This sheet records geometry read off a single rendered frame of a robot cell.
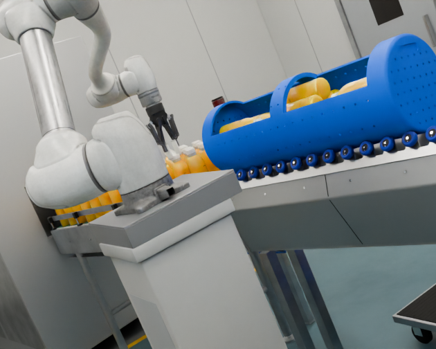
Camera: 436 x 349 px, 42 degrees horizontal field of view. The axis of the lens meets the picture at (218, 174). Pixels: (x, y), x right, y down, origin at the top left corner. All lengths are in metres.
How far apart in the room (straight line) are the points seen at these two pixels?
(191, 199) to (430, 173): 0.65
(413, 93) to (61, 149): 0.99
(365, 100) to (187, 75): 5.36
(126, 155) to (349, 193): 0.69
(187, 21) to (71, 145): 5.49
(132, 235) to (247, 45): 6.02
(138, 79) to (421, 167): 1.22
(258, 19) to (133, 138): 6.06
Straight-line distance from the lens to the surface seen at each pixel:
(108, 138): 1.60
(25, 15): 1.96
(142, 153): 1.59
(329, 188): 1.86
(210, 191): 1.58
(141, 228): 1.50
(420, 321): 2.47
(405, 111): 1.64
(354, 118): 1.69
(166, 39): 6.91
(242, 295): 1.65
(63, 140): 1.70
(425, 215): 1.74
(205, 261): 1.59
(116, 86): 2.38
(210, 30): 7.19
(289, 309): 2.38
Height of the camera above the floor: 1.28
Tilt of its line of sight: 7 degrees down
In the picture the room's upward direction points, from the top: 23 degrees counter-clockwise
